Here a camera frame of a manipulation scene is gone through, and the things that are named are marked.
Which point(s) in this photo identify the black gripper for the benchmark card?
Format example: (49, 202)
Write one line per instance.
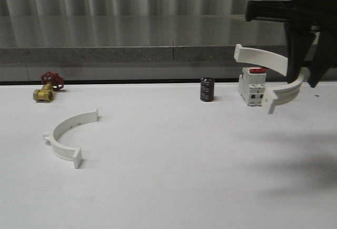
(300, 16)

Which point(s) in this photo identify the white half pipe clamp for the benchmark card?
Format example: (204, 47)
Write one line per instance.
(273, 96)
(64, 152)

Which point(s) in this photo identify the black cylindrical capacitor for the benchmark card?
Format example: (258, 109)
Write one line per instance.
(207, 89)

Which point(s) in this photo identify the grey stone bench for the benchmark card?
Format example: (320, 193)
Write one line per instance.
(119, 48)

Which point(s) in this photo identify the white circuit breaker red switch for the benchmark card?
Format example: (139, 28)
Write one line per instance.
(252, 85)

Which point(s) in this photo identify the brass valve red handle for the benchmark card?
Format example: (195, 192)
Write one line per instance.
(51, 82)

